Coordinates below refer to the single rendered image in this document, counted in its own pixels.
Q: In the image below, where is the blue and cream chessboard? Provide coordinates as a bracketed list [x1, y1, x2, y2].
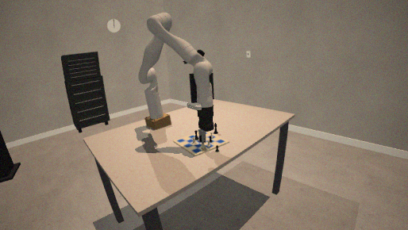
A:
[173, 132, 229, 156]

